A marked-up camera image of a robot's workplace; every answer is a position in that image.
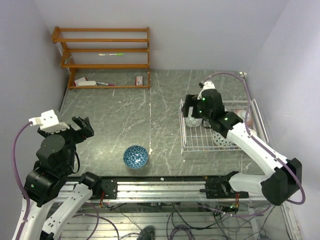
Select blue patterned bowl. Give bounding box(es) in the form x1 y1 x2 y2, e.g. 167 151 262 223
184 117 203 128

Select black white leaf bowl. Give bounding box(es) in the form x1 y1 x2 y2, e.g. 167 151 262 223
212 131 235 147

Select pink floral patterned bowl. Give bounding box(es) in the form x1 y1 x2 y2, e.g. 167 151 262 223
235 109 253 126

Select red geometric patterned bowl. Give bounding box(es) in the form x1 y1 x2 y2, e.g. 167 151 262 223
123 145 149 169

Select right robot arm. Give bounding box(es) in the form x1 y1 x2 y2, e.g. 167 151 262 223
182 89 306 206

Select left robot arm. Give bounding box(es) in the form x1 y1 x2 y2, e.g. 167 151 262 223
11 115 102 240

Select wooden shelf rack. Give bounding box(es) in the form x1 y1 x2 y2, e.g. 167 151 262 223
51 26 151 90

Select white box on shelf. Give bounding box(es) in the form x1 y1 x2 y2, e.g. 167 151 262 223
77 80 98 87

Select red white small card box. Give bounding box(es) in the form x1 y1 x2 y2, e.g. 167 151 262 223
135 76 144 86

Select green pen on shelf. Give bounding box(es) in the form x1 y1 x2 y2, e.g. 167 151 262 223
98 52 124 57

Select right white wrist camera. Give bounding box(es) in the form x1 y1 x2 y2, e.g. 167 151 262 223
197 80 216 101

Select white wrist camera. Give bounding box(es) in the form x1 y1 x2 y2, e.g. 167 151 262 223
197 80 216 101
28 109 70 134

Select white wire dish rack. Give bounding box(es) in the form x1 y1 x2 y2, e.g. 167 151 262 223
179 99 269 153

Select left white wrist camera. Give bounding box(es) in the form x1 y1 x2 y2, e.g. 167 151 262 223
28 109 70 134

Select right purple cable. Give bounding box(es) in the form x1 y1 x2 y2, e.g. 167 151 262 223
202 71 306 206

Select purple cable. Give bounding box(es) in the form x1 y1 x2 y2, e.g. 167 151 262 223
202 71 306 206
12 121 32 233

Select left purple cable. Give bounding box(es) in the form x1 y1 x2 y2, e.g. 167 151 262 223
12 121 32 233

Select aluminium mounting rail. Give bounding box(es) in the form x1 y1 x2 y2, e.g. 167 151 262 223
31 176 291 203

